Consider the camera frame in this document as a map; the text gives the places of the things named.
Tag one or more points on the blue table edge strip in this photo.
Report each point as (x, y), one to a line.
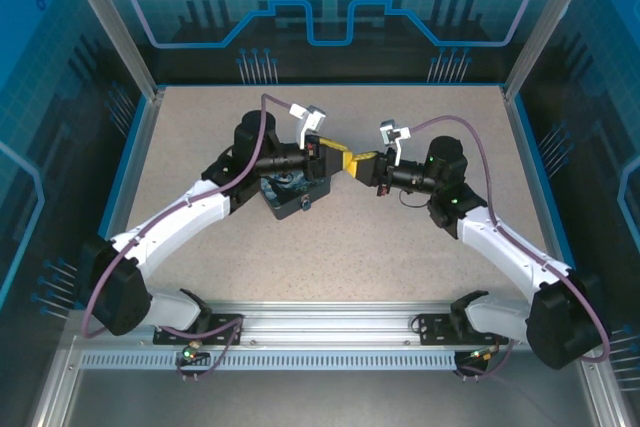
(545, 197)
(118, 197)

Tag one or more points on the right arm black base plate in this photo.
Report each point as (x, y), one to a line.
(432, 329)

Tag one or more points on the aluminium frame post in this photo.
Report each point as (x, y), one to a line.
(120, 27)
(539, 27)

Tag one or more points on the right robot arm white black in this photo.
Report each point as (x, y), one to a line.
(500, 242)

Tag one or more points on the aluminium mounting rail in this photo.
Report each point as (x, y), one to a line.
(330, 319)

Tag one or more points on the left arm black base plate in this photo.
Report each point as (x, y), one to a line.
(225, 322)

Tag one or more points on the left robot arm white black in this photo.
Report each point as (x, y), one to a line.
(165, 217)

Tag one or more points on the dark teal painted box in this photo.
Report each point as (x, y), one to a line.
(287, 204)

